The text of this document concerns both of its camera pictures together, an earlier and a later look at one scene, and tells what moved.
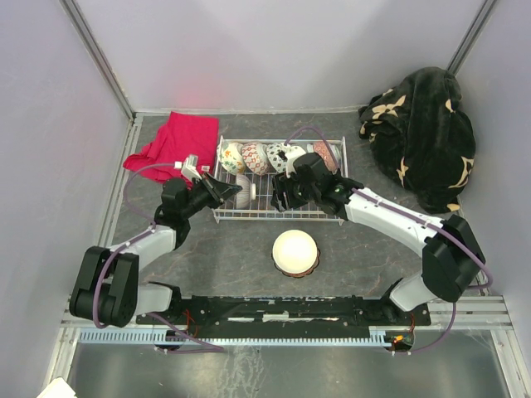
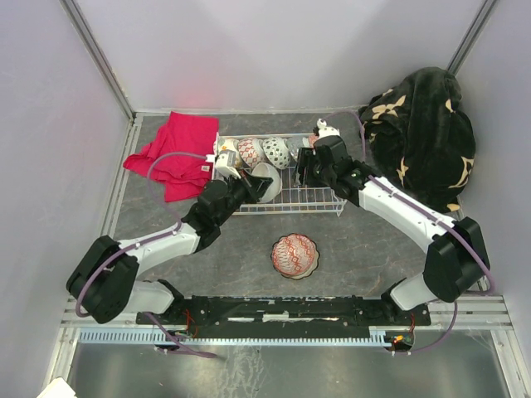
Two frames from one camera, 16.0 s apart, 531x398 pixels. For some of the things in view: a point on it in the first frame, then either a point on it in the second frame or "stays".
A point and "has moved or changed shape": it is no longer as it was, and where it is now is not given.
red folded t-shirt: (182, 135) stays
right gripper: (280, 184) to (304, 159)
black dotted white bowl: (276, 162) has moved or changed shape
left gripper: (224, 191) to (260, 186)
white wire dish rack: (251, 162) has moved or changed shape
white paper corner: (58, 388) stays
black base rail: (286, 311) stays
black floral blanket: (419, 139) stays
